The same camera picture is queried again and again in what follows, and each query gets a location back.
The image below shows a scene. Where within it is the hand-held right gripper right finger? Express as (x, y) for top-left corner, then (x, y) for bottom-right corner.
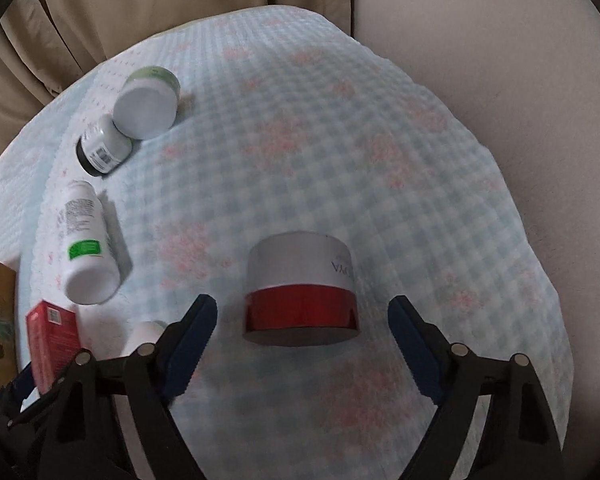
(387, 296), (567, 480)

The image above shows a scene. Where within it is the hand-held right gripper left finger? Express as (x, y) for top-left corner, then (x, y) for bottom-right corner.
(37, 294), (218, 480)

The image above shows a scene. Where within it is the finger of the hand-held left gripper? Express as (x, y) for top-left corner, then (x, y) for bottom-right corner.
(0, 360), (43, 428)

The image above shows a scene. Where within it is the small dark bottle white label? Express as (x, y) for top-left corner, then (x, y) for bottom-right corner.
(75, 115), (134, 178)

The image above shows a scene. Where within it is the green jar white lid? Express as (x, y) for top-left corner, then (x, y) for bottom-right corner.
(113, 66), (181, 140)

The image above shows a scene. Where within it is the small red box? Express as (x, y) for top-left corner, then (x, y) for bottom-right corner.
(26, 300), (81, 394)

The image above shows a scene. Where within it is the light blue checkered bed sheet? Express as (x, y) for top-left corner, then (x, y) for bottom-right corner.
(0, 6), (575, 480)

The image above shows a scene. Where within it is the red and silver jar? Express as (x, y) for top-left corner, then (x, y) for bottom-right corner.
(243, 231), (360, 347)

